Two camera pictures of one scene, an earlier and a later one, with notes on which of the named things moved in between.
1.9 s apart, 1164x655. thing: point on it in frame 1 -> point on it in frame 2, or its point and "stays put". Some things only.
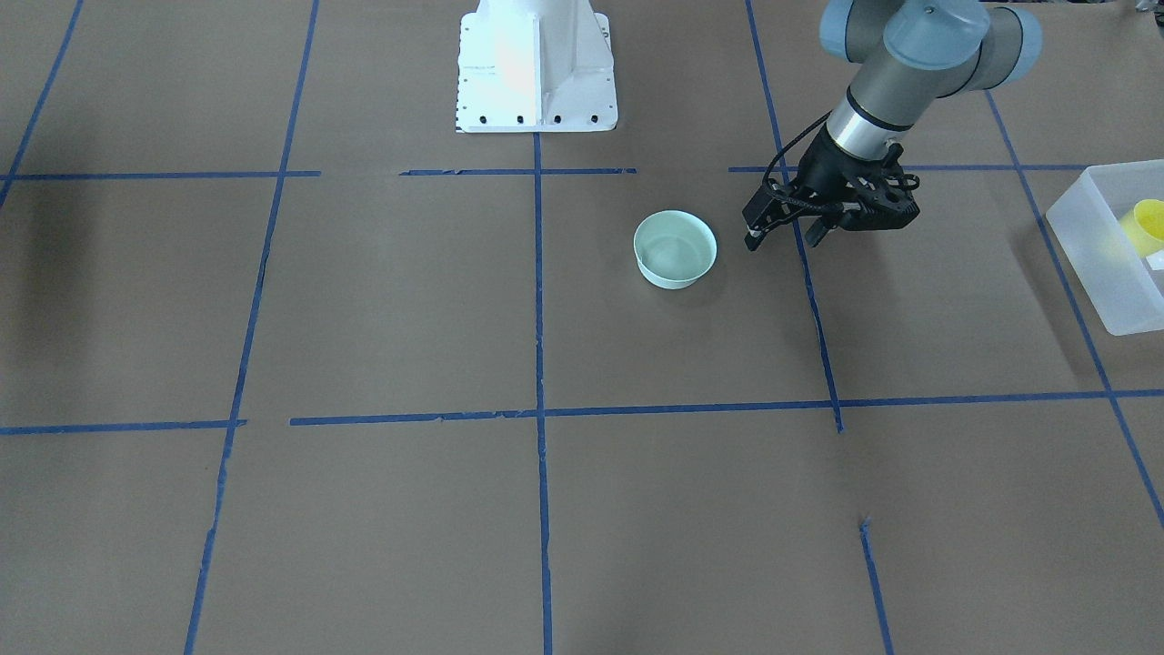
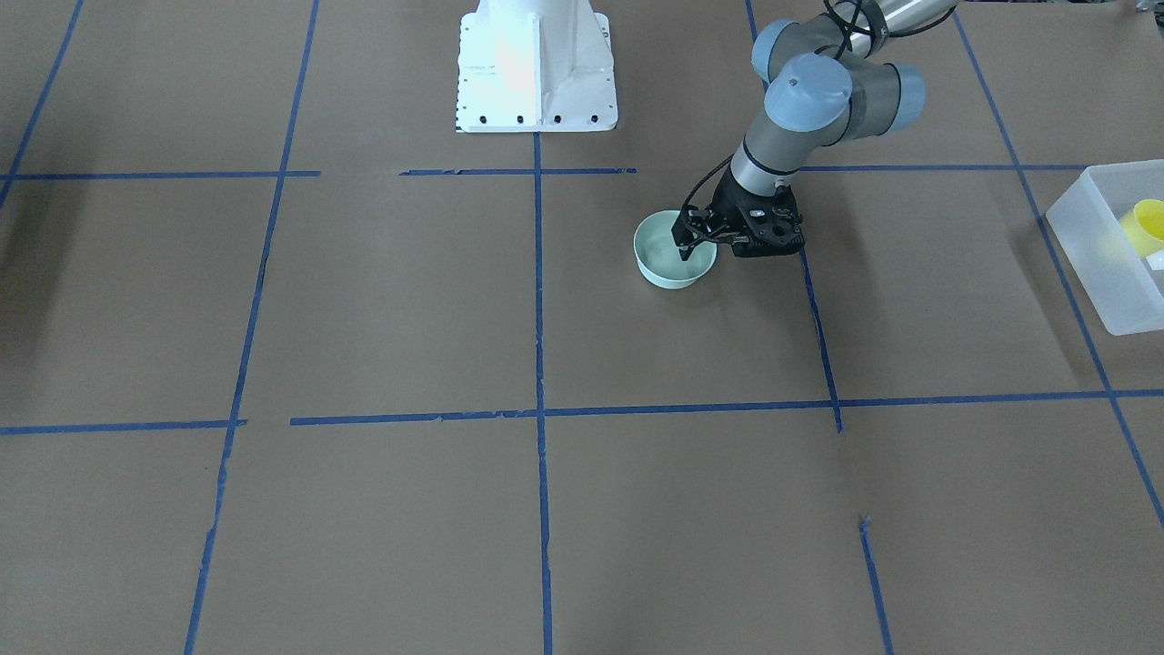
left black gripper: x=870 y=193 -> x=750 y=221
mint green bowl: x=673 y=248 stays put
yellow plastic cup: x=1144 y=226 stays put
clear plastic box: x=1125 y=287 stays put
